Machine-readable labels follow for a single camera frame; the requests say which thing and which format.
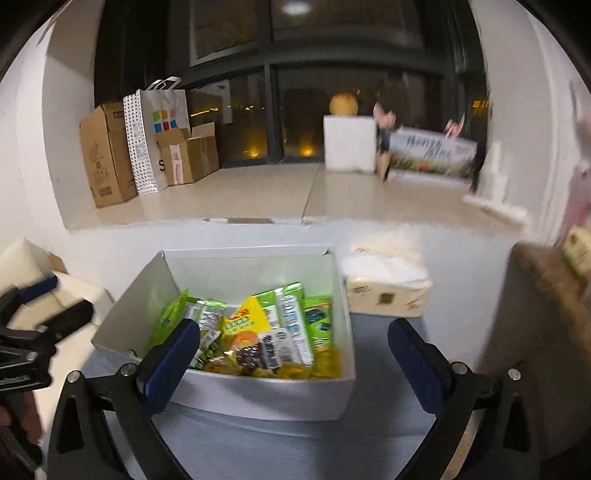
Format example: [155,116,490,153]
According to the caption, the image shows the pale green packet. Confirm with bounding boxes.
[563,226,591,278]

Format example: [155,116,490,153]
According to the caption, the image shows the grey-blue tablecloth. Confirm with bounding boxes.
[83,314,462,480]

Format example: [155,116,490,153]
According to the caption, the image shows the green white striped snack packet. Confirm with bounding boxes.
[254,282,315,365]

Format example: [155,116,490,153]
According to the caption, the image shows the black snack packet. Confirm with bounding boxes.
[233,335,282,370]

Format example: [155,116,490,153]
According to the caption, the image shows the white dotted paper bag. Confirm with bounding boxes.
[123,76,191,195]

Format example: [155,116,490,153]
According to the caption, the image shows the white cardboard box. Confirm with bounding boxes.
[91,244,356,422]

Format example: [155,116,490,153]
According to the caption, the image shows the yellow snack pouch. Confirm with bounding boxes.
[222,295,273,356]

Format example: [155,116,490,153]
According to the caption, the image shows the white foam block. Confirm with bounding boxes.
[323,115,377,174]

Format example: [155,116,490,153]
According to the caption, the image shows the tall brown cardboard box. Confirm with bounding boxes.
[79,104,138,208]

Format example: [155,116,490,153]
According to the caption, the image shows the tissue paper pack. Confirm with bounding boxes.
[341,247,434,319]

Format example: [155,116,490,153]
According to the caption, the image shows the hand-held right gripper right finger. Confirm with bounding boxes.
[387,318,541,480]

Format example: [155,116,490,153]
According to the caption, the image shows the open brown cardboard box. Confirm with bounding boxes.
[154,122,221,186]

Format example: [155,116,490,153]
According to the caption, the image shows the small figurine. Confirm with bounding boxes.
[373,102,398,178]

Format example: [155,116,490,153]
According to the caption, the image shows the green dark label snack packet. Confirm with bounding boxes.
[302,295,334,352]

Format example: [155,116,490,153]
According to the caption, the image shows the plain green snack packet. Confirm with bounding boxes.
[148,288,190,354]

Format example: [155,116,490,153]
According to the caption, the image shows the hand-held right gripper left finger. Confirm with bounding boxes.
[46,318,201,480]

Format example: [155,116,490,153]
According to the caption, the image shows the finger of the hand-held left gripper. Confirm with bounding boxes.
[34,299,95,344]
[0,276,60,324]

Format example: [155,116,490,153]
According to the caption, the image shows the cream leather sofa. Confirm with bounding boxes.
[0,237,114,333]

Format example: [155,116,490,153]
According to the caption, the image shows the printed carton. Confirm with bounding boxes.
[385,127,478,181]

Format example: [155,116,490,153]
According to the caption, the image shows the yellow pomelo fruit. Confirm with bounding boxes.
[329,92,360,116]

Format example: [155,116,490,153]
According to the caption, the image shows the brown furniture piece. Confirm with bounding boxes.
[480,242,591,462]

